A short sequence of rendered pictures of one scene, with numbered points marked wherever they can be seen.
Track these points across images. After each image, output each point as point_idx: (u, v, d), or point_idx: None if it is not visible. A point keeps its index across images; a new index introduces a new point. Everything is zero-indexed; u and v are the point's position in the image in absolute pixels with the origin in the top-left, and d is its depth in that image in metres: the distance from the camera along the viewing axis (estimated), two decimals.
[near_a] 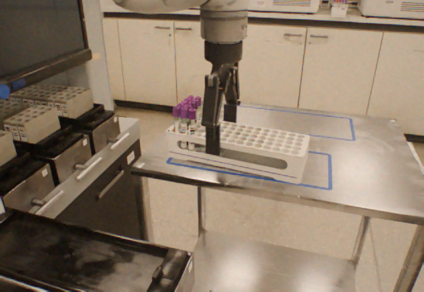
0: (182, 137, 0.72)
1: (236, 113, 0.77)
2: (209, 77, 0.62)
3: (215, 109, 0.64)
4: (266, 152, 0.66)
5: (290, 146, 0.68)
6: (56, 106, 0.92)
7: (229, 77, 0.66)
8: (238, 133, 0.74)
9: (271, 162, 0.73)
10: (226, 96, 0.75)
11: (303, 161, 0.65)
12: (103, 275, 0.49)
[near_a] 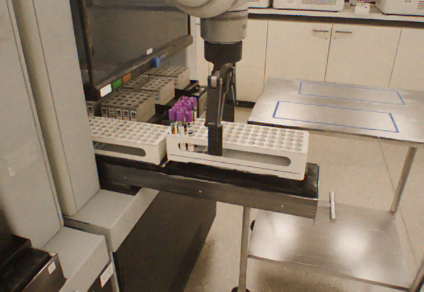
0: (183, 139, 0.72)
1: (234, 113, 0.77)
2: (212, 78, 0.62)
3: (218, 110, 0.64)
4: (269, 150, 0.67)
5: (291, 143, 0.69)
6: (168, 79, 1.18)
7: (230, 77, 0.67)
8: (238, 132, 0.74)
9: (272, 159, 0.74)
10: (224, 96, 0.75)
11: (306, 157, 0.67)
12: (265, 177, 0.74)
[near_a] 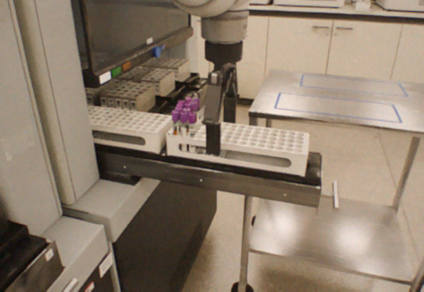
0: (183, 140, 0.72)
1: (236, 106, 0.78)
2: (212, 74, 0.62)
3: (218, 107, 0.63)
4: (270, 151, 0.67)
5: (292, 145, 0.69)
6: None
7: (230, 77, 0.66)
8: (239, 134, 0.74)
9: (273, 161, 0.74)
10: (226, 91, 0.76)
11: (307, 159, 0.66)
12: None
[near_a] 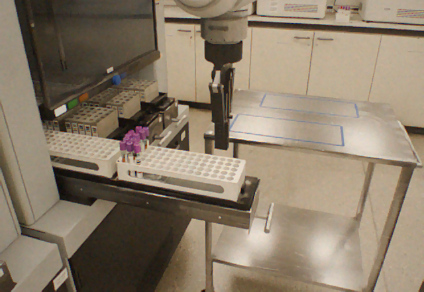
0: (130, 167, 0.79)
1: (215, 126, 0.74)
2: None
3: None
4: (205, 179, 0.75)
5: (226, 172, 0.77)
6: (136, 93, 1.24)
7: None
8: (182, 160, 0.81)
9: (213, 185, 0.81)
10: (224, 108, 0.71)
11: (238, 186, 0.74)
12: None
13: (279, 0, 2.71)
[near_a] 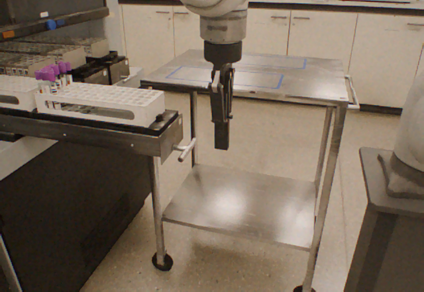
0: (47, 97, 0.78)
1: (214, 126, 0.74)
2: None
3: None
4: (115, 104, 0.73)
5: (140, 99, 0.75)
6: (83, 48, 1.22)
7: None
8: (101, 92, 0.80)
9: (131, 117, 0.80)
10: (224, 108, 0.71)
11: (148, 110, 0.72)
12: None
13: None
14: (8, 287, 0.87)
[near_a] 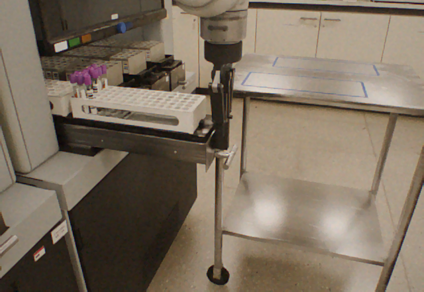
0: (84, 102, 0.75)
1: (215, 126, 0.74)
2: None
3: None
4: (159, 110, 0.70)
5: (183, 104, 0.72)
6: None
7: None
8: (139, 97, 0.77)
9: (171, 123, 0.77)
10: (224, 108, 0.71)
11: (193, 116, 0.70)
12: None
13: None
14: None
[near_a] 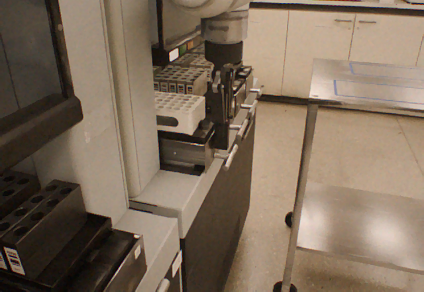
0: None
1: (215, 126, 0.74)
2: None
3: None
4: (158, 111, 0.70)
5: (183, 106, 0.72)
6: None
7: None
8: None
9: (171, 124, 0.77)
10: (224, 108, 0.71)
11: (193, 118, 0.70)
12: None
13: None
14: None
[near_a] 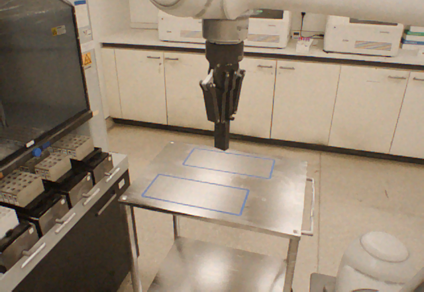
0: None
1: (228, 128, 0.73)
2: (202, 85, 0.64)
3: (216, 108, 0.68)
4: None
5: None
6: (68, 151, 1.33)
7: (227, 78, 0.66)
8: None
9: None
10: None
11: None
12: None
13: None
14: None
